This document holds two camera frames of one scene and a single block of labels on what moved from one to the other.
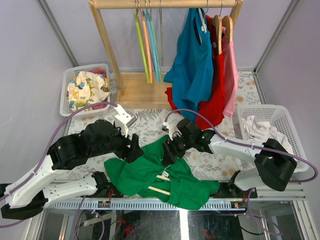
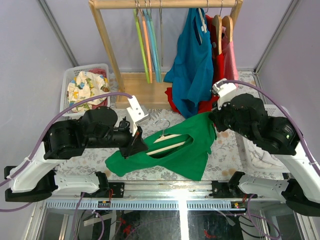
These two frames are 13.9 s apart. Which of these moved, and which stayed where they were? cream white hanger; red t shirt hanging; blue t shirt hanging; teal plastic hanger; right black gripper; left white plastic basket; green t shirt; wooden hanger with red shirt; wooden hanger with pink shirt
Moved: right black gripper; green t shirt; cream white hanger
Stayed: wooden hanger with red shirt; wooden hanger with pink shirt; blue t shirt hanging; left white plastic basket; teal plastic hanger; red t shirt hanging
